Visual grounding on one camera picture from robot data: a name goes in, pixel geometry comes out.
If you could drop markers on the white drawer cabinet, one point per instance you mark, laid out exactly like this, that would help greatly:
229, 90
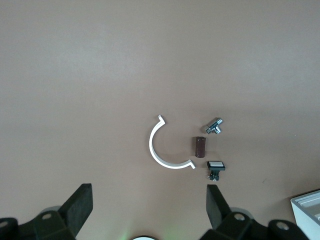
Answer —
307, 220

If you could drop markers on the silver metal valve fitting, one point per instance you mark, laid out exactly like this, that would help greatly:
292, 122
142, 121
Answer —
213, 126

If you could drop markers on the white rectangular push button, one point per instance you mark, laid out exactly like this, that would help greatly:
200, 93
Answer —
216, 165

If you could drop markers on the dark brown ribbed block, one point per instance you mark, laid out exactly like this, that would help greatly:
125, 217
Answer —
199, 147

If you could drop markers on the white semicircular clamp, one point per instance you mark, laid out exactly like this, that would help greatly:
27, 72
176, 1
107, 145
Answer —
151, 145

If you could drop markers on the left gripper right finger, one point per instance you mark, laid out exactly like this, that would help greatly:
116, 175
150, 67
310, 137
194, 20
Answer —
216, 207

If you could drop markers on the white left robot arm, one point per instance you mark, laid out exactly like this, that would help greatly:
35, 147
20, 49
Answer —
143, 238

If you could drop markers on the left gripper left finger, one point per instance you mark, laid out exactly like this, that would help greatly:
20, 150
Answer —
80, 205

